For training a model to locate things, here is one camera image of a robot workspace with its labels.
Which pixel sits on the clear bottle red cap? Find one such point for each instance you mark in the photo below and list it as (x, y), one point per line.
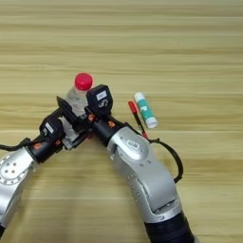
(83, 81)

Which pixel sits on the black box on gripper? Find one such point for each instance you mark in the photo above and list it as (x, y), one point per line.
(99, 99)
(50, 128)

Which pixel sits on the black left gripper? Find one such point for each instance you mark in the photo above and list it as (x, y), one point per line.
(42, 148)

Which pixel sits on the red black marker pen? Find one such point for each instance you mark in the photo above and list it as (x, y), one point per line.
(132, 107)

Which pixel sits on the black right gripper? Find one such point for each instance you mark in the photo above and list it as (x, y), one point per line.
(102, 129)

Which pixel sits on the green white glue stick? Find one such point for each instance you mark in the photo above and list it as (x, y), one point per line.
(145, 110)

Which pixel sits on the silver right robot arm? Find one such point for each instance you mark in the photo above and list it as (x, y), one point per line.
(148, 177)

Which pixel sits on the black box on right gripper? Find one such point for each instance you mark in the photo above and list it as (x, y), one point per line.
(99, 99)

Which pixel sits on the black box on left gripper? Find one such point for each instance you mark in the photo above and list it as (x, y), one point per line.
(50, 128)

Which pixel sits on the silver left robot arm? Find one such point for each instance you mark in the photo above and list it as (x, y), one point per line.
(12, 177)

